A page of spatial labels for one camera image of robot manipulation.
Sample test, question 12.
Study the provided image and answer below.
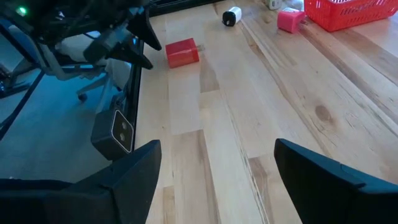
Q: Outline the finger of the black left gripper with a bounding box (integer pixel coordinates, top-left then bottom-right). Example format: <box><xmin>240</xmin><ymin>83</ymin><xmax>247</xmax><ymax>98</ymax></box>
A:
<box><xmin>127</xmin><ymin>7</ymin><xmax>162</xmax><ymax>51</ymax></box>
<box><xmin>107</xmin><ymin>40</ymin><xmax>153</xmax><ymax>70</ymax></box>

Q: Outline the white office chair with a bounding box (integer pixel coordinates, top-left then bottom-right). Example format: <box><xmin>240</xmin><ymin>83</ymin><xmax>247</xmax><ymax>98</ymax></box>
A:
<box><xmin>40</xmin><ymin>29</ymin><xmax>134</xmax><ymax>103</ymax></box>

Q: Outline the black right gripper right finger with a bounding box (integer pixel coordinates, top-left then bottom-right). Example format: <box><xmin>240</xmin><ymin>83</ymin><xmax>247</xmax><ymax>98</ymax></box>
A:
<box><xmin>274</xmin><ymin>138</ymin><xmax>398</xmax><ymax>224</ymax></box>

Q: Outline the green charger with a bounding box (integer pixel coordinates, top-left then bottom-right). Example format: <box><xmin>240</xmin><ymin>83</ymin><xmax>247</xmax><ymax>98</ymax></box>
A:
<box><xmin>267</xmin><ymin>0</ymin><xmax>284</xmax><ymax>11</ymax></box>

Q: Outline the pink charger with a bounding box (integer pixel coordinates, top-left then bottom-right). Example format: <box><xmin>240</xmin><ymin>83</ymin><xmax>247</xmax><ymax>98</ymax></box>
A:
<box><xmin>277</xmin><ymin>7</ymin><xmax>308</xmax><ymax>34</ymax></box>

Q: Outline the white black charger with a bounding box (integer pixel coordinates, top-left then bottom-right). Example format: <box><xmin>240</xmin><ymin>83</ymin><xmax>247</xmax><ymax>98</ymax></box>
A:
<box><xmin>221</xmin><ymin>6</ymin><xmax>243</xmax><ymax>27</ymax></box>

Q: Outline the red plastic basket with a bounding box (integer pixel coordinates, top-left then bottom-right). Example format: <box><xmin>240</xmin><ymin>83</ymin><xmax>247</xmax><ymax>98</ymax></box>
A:
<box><xmin>303</xmin><ymin>0</ymin><xmax>398</xmax><ymax>32</ymax></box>

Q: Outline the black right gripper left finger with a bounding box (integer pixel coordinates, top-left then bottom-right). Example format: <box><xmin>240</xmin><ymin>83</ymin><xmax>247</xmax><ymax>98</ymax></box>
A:
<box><xmin>0</xmin><ymin>139</ymin><xmax>162</xmax><ymax>224</ymax></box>

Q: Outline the red charger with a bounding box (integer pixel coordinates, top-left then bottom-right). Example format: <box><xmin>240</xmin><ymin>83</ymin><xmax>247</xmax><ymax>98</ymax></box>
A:
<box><xmin>165</xmin><ymin>37</ymin><xmax>206</xmax><ymax>69</ymax></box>

